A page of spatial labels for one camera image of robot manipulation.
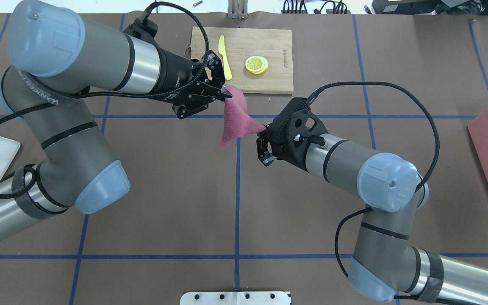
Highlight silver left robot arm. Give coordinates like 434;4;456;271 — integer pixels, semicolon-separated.
0;0;232;241

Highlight yellow lemon slices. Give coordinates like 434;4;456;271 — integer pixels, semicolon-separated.
245;55;269;75

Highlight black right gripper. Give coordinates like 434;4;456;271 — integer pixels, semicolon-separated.
256;98;328;166

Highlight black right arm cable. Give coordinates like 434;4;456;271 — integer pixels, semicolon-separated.
305;81;441;305

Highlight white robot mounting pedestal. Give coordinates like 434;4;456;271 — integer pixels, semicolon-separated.
180;291;292;305

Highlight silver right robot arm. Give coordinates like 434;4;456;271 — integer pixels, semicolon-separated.
256;98;488;305

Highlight yellow plastic knife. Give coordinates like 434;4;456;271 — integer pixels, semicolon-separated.
218;35;233;80

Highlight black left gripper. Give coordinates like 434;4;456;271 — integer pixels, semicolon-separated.
157;50;233;119

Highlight aluminium frame post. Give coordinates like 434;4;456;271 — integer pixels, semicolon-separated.
227;0;249;19

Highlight pink microfibre cloth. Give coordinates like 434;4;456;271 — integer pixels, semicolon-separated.
219;85;266;147

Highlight bamboo cutting board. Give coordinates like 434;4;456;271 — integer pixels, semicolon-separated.
205;27;293;94

